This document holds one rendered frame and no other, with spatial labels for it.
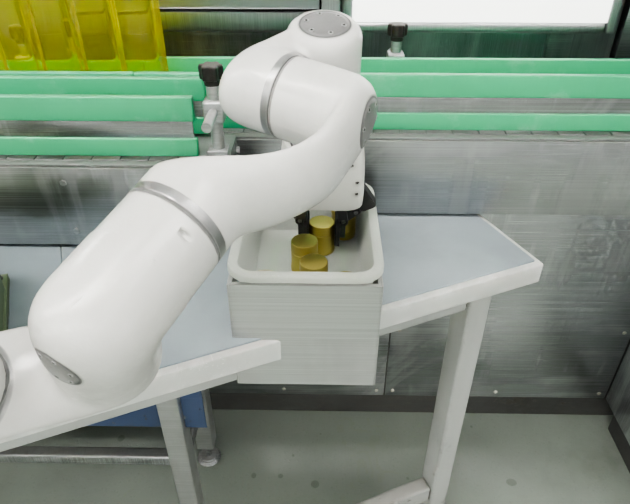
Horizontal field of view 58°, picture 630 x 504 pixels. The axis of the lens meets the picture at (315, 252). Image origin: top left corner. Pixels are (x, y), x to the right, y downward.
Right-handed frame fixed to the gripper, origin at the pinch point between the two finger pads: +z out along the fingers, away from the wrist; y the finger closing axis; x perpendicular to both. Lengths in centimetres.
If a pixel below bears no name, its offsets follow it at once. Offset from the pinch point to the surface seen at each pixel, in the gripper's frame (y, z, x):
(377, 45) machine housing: -8.0, -5.1, -37.0
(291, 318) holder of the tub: 2.9, -1.8, 15.6
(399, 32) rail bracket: -10.2, -13.0, -27.0
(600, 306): -61, 48, -23
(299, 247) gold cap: 2.6, -2.5, 5.6
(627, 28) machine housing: -48, -8, -38
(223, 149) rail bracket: 12.7, -9.1, -4.7
